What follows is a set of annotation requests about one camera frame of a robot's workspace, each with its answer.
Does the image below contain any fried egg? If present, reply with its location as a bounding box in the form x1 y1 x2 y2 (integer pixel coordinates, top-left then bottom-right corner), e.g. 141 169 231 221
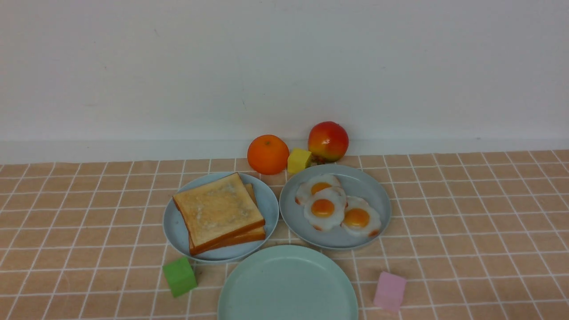
303 187 347 232
340 196 382 238
295 174 341 205

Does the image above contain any toast slice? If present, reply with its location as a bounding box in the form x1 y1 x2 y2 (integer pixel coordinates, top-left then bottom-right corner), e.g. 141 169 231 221
188 184 266 256
172 173 266 248

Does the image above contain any yellow cube block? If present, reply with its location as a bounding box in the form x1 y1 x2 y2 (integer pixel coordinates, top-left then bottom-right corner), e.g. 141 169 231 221
287 148 313 175

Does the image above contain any orange fruit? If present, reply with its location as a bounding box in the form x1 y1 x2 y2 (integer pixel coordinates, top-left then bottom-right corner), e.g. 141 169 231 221
247 134 290 176

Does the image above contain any red yellow apple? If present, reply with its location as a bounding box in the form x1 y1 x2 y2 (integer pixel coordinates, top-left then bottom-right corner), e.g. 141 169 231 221
308 121 349 164

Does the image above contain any blue plate right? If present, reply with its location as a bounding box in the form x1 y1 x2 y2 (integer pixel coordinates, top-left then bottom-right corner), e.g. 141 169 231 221
279 164 392 250

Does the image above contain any blue plate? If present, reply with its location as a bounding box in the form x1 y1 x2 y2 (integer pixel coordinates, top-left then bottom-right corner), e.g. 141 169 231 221
163 173 279 264
279 164 392 250

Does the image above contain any mint green front plate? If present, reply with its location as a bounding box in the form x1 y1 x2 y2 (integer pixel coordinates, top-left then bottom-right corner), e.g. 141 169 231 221
217 245 358 320

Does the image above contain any blue plate left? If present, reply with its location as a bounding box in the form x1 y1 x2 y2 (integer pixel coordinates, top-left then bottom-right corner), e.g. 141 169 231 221
163 173 279 264

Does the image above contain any green cube block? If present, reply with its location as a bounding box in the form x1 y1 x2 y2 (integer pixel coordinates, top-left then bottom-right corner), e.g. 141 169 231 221
162 257 198 298

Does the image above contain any pink cube block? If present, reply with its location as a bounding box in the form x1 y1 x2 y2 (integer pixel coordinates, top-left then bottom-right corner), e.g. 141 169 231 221
373 272 407 313

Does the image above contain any checkered orange tablecloth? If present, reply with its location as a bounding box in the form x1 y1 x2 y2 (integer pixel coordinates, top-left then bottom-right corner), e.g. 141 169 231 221
0 150 569 320

